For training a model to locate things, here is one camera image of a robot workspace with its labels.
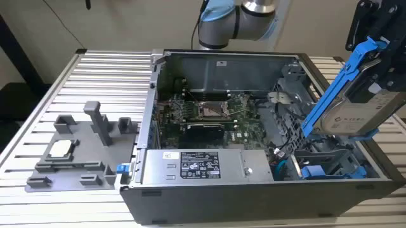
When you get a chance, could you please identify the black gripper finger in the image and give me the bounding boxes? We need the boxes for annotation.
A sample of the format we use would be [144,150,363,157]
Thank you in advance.
[367,0,406,93]
[344,0,376,51]

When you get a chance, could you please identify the CPU socket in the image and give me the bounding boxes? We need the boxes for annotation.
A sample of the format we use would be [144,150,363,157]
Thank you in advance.
[197,101,228,118]

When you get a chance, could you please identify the thin black wall wire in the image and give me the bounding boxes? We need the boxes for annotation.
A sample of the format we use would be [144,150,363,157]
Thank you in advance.
[43,0,85,49]

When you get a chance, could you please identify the silver CPU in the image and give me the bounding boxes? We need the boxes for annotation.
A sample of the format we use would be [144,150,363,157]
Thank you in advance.
[47,140,76,158]

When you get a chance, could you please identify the green motherboard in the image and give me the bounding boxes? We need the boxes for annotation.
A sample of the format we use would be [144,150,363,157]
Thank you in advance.
[156,91,274,151]

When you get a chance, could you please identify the black disk wire bundle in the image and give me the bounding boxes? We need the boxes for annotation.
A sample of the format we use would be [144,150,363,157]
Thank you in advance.
[268,101,306,158]

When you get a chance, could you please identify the black RAM slots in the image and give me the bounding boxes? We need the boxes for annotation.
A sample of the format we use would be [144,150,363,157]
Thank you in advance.
[187,91,232,101]

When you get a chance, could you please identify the blue disk wire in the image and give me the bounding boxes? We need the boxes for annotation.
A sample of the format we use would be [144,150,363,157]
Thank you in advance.
[274,159,288,181]

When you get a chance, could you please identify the black furniture frame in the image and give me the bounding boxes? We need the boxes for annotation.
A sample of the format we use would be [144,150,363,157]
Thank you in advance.
[0,14,45,124]

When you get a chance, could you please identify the silver power supply unit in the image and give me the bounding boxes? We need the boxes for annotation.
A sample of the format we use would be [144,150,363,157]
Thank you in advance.
[140,149,275,185]

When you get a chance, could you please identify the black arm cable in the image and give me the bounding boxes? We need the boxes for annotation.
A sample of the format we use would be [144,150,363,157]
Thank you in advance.
[189,0,211,48]

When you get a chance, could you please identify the blue case latch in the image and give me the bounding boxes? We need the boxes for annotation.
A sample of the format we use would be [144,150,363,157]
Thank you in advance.
[116,163,131,178]

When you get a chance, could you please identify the black graphics card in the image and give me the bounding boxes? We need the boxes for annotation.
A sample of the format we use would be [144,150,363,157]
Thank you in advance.
[184,123,227,149]

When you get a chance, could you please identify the grey parts rack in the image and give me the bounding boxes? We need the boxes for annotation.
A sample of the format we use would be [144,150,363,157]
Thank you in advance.
[24,101,140,192]

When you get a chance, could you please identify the metal socket cover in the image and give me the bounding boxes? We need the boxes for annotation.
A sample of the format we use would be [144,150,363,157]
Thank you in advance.
[226,92,252,113]

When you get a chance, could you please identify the grey disk bay cage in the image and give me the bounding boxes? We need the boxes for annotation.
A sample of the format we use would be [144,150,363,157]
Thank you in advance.
[292,139,380,181]

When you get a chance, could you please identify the open black PC case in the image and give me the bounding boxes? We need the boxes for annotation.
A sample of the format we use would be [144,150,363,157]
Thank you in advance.
[119,48,406,225]

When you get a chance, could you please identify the silver metal bracket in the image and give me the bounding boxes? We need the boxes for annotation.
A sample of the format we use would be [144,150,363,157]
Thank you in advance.
[267,91,303,105]

